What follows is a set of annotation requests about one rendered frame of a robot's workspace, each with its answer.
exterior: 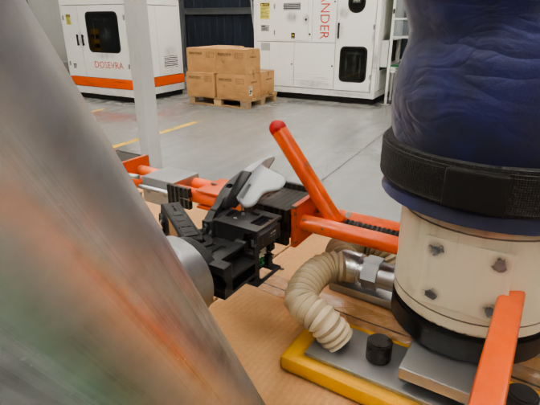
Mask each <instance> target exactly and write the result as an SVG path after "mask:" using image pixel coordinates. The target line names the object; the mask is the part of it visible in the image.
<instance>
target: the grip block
mask: <svg viewBox="0 0 540 405"><path fill-rule="evenodd" d="M315 207H316V205H315V204H314V202H313V200H312V199H311V197H310V196H309V194H308V192H307V190H306V189H305V188H304V186H303V184H300V183H295V182H288V181H286V183H285V184H284V186H283V187H282V188H281V189H280V190H276V191H272V192H268V193H265V194H263V195H262V196H261V197H260V199H259V201H258V202H257V204H256V205H254V206H253V207H248V208H246V207H243V211H247V212H250V213H251V212H252V211H253V210H255V209H257V210H261V211H267V212H270V213H273V214H276V215H281V219H279V220H278V221H277V222H278V223H280V237H278V238H277V239H275V241H276V243H279V244H282V245H285V246H288V245H289V238H291V247H293V248H295V247H297V246H298V245H299V244H300V243H302V242H303V241H304V240H305V239H307V238H308V237H309V236H311V235H312V233H311V232H307V231H302V230H301V229H300V221H301V217H302V216H303V215H312V216H314V215H313V214H314V210H315Z"/></svg>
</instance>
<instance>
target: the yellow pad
mask: <svg viewBox="0 0 540 405"><path fill-rule="evenodd" d="M348 324H349V323H348ZM349 326H350V328H352V330H353V333H352V335H351V338H350V339H349V341H348V342H347V343H346V344H345V345H344V346H343V347H342V348H340V349H339V350H336V351H334V352H330V351H329V350H328V349H325V348H323V347H322V346H321V343H319V342H318V341H317V338H316V337H313V332H309V329H305V328H304V329H303V331H302V332H301V333H300V334H299V335H298V336H297V338H296V339H295V340H294V341H293V342H292V344H291V345H290V346H289V347H288V348H287V349H286V350H285V352H284V353H283V354H282V355H281V356H280V366H281V367H282V368H283V369H284V370H287V371H289V372H291V373H294V374H296V375H298V376H301V377H302V378H305V379H307V380H309V381H311V382H313V383H316V384H318V385H320V386H322V387H325V388H327V389H329V390H332V391H334V392H336V393H338V394H340V395H343V396H345V397H347V398H349V399H352V400H354V401H356V402H358V403H361V404H363V405H466V404H464V403H461V402H458V401H456V400H454V399H450V398H449V397H446V396H444V395H441V394H438V393H436V392H434V391H430V390H428V389H426V388H423V387H420V386H418V385H415V384H414V383H411V382H408V381H406V380H403V379H401V378H399V377H398V373H399V366H400V364H401V362H402V360H403V359H404V357H405V355H406V353H407V351H408V349H409V347H410V345H408V344H405V343H402V342H399V341H396V340H394V339H391V338H389V337H388V336H387V335H385V334H382V333H374V332H371V331H369V330H366V329H363V328H360V327H357V326H355V325H351V324H349ZM506 405H540V391H536V390H534V389H533V388H531V387H529V386H527V385H526V384H522V383H515V382H511V381H510V383H509V391H508V396H507V400H506Z"/></svg>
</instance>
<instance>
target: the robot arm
mask: <svg viewBox="0 0 540 405"><path fill-rule="evenodd" d="M274 160H275V157H274V156H267V157H264V158H262V159H260V160H259V161H257V162H254V163H252V164H251V165H250V166H248V167H247V168H246V169H245V170H241V171H240V172H239V173H238V174H236V175H235V176H234V177H233V178H231V179H230V180H229V181H228V182H227V183H226V184H225V185H224V186H223V188H222V189H221V191H220V192H219V194H218V196H217V198H216V200H215V203H214V204H213V206H212V207H211V208H210V210H209V211H208V212H207V215H206V217H205V219H203V220H202V228H200V229H198V228H197V227H196V226H195V225H194V223H193V221H192V220H191V218H190V216H189V215H188V214H187V213H186V211H185V210H184V208H183V207H182V205H181V204H180V202H171V203H164V204H161V213H159V215H158V220H159V224H158V222H157V220H156V219H155V218H154V216H153V214H152V212H151V210H150V209H149V207H148V206H147V204H146V202H145V200H144V199H143V198H142V196H141V194H140V192H139V190H138V189H137V187H136V185H135V184H134V182H133V180H132V179H131V177H130V176H129V173H128V172H127V170H126V168H125V167H124V165H123V163H122V162H121V160H120V158H119V157H118V155H117V153H116V151H115V150H114V148H113V146H112V145H111V143H110V141H109V140H108V138H107V137H106V135H105V133H104V131H103V129H102V128H101V127H100V125H99V123H98V121H97V119H96V118H95V116H94V115H93V113H92V111H91V109H90V108H89V107H88V104H87V103H86V101H85V99H84V98H83V96H82V94H81V93H80V90H79V89H78V88H77V86H76V84H75V82H74V81H73V79H72V77H71V76H70V74H69V72H68V70H67V69H66V68H65V66H64V64H63V62H62V60H61V59H60V57H59V55H58V54H57V52H56V50H55V48H54V47H53V46H52V44H51V42H50V40H49V38H48V37H47V35H46V34H45V32H44V30H43V28H42V27H41V25H40V24H39V21H38V20H37V18H36V17H35V15H34V13H33V12H32V10H31V8H30V7H29V5H28V3H27V1H26V0H0V405H265V403H264V401H263V400H262V398H261V396H260V394H259V392H258V391H257V389H256V388H255V386H254V384H253V383H252V381H251V379H250V378H249V376H248V374H247V372H246V370H245V369H244V368H243V366H242V364H241V362H240V361H239V359H238V358H237V356H236V354H235V352H234V350H233V349H232V348H231V345H230V344H229V342H228V340H227V339H226V337H225V336H224V334H223V332H222V330H221V329H220V327H219V325H218V323H217V322H216V320H215V319H214V317H213V315H212V314H211V311H210V310H209V307H210V305H211V303H212V301H213V297H214V296H215V297H218V298H220V299H223V300H226V299H227V298H228V297H230V296H231V295H232V294H233V293H235V292H236V291H237V290H239V289H240V288H241V287H243V286H244V285H245V284H249V285H252V286H255V287H257V288H258V287H259V286H260V285H261V284H263V283H264V282H265V281H266V280H267V279H268V278H269V277H270V276H272V275H273V274H274V273H275V272H277V271H278V270H284V268H282V267H281V266H280V265H278V264H274V263H273V261H272V258H273V257H274V255H275V254H272V253H271V251H272V250H273V249H275V242H276V241H275V239H277V238H278V237H280V223H278V222H277V221H278V220H279V219H281V215H276V214H273V213H270V212H267V211H261V210H257V209H255V210H253V211H252V212H251V213H250V212H247V211H238V210H236V209H232V207H233V208H236V207H237V206H238V205H239V204H241V206H242V207H246V208H248V207H253V206H254V205H256V204H257V202H258V201H259V199H260V197H261V196H262V195H263V194H265V193H268V192H272V191H276V190H280V189H281V188H282V187H283V186H284V184H285V183H286V180H285V178H284V176H282V175H280V174H278V173H276V172H274V171H272V170H270V169H269V168H270V166H271V164H272V163H273V161H274ZM261 268H266V269H269V270H271V271H270V273H268V274H267V275H266V276H265V277H263V278H262V279H261V278H260V269H261Z"/></svg>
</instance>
